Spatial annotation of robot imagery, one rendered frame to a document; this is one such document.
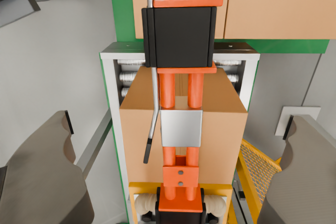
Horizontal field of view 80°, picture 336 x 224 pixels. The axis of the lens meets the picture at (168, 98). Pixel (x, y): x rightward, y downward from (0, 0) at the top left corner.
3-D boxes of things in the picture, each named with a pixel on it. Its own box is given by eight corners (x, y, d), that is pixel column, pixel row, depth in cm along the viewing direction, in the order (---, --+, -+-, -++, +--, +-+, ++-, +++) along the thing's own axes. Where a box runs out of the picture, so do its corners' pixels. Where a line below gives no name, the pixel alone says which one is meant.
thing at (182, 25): (210, 61, 29) (216, 73, 25) (160, 61, 30) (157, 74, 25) (216, -4, 25) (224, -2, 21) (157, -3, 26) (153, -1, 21)
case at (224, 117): (209, 159, 125) (221, 226, 90) (145, 157, 127) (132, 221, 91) (223, 67, 97) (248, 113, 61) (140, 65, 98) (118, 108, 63)
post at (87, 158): (123, 104, 173) (65, 223, 86) (115, 104, 174) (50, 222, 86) (122, 97, 170) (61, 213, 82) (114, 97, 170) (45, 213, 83)
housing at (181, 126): (199, 130, 36) (202, 148, 32) (161, 130, 36) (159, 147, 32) (202, 95, 32) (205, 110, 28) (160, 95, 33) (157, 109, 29)
